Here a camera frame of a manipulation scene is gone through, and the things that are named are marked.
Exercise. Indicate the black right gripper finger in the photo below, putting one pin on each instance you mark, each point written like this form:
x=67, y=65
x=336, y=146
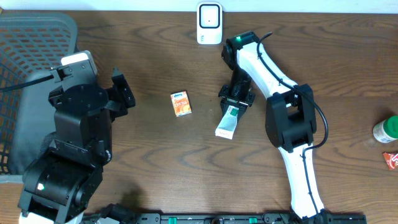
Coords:
x=242, y=110
x=224, y=103

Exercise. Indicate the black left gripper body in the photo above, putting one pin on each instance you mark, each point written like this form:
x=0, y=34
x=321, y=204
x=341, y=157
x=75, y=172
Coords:
x=102, y=99

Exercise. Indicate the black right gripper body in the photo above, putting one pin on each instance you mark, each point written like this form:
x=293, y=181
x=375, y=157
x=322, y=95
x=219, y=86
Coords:
x=237, y=93

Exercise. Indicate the white green carton box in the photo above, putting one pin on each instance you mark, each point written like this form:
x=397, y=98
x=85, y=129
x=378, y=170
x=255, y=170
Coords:
x=228, y=123

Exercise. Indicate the green lidded white jar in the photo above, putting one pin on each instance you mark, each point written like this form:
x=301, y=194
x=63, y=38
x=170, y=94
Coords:
x=386, y=131

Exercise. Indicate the orange snack bar wrapper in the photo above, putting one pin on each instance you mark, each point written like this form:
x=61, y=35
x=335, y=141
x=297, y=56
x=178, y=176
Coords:
x=391, y=159

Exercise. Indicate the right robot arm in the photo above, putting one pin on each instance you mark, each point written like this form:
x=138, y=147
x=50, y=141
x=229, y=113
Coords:
x=290, y=116

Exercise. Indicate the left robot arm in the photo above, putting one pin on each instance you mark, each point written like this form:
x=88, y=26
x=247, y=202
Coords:
x=59, y=184

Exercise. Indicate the white barcode scanner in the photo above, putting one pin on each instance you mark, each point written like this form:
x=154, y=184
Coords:
x=209, y=23

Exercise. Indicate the orange tissue pack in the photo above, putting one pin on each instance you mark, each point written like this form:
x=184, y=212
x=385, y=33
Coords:
x=181, y=103

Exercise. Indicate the dark grey mesh basket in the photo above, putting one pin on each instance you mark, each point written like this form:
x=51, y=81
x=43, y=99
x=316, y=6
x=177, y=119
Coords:
x=31, y=44

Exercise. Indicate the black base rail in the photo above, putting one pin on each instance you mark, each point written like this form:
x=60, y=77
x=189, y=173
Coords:
x=267, y=218

